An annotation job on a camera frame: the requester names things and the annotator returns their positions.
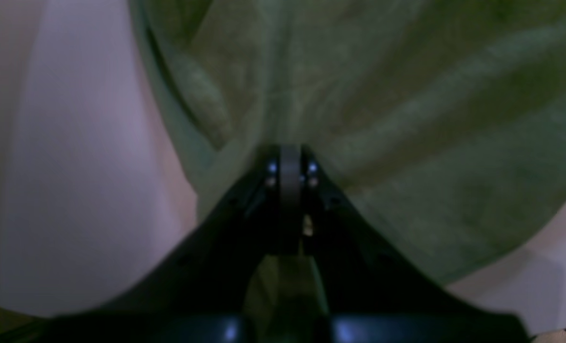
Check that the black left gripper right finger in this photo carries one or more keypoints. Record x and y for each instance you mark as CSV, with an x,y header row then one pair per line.
x,y
373,293

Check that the green t-shirt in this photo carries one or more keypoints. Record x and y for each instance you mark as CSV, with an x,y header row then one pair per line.
x,y
444,121

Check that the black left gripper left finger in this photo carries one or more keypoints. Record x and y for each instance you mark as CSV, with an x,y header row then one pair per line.
x,y
195,295

